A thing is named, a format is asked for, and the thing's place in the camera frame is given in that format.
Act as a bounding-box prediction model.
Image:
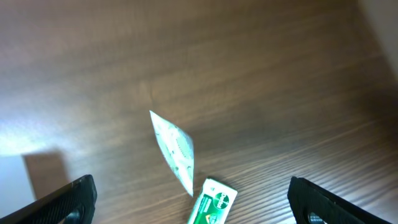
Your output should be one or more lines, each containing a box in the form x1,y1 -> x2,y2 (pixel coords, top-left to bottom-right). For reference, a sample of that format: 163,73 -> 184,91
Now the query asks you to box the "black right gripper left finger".
1,174 -> 97,224

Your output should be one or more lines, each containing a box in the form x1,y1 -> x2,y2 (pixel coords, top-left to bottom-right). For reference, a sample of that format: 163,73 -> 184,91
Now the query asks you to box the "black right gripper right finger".
287,177 -> 388,224

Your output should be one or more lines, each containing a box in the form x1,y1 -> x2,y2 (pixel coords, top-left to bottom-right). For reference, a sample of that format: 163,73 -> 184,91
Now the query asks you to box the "green white soap packet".
187,178 -> 238,224

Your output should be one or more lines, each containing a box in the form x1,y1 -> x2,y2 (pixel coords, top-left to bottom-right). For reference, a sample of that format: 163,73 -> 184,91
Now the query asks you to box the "white lotion tube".
149,111 -> 194,197

